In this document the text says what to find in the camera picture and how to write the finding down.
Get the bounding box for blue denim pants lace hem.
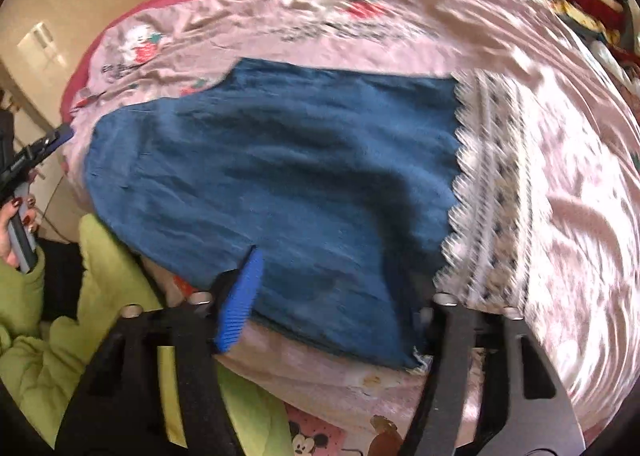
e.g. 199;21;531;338
84;58;534;369

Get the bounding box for green fleece sleeve forearm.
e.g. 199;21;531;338
0;247;46;349

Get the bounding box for left hand red nails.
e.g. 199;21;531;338
1;168;38;274

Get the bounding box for green fleece jacket torso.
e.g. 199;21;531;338
1;216;292;455

